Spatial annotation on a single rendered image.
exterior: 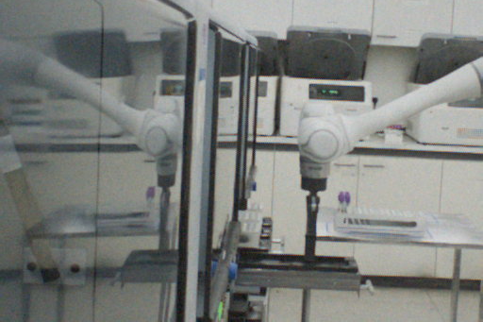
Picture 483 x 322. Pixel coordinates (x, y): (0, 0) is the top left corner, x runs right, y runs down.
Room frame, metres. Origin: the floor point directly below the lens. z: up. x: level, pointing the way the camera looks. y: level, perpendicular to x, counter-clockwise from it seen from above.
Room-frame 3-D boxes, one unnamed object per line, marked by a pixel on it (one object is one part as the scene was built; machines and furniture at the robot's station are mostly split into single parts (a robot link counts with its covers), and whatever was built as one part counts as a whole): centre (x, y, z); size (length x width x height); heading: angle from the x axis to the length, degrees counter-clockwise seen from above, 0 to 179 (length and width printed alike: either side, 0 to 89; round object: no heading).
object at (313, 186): (1.94, -0.04, 1.00); 0.08 x 0.07 x 0.09; 2
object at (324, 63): (4.51, -0.12, 1.24); 0.62 x 0.56 x 0.69; 2
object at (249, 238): (2.04, 0.26, 0.83); 0.30 x 0.10 x 0.06; 92
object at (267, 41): (4.49, 0.46, 1.22); 0.62 x 0.56 x 0.64; 0
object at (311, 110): (1.93, -0.04, 1.18); 0.13 x 0.11 x 0.16; 3
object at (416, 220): (2.29, -0.27, 0.85); 0.30 x 0.10 x 0.06; 89
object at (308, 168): (1.94, -0.04, 1.07); 0.09 x 0.09 x 0.06
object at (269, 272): (1.89, 0.15, 0.78); 0.73 x 0.14 x 0.09; 92
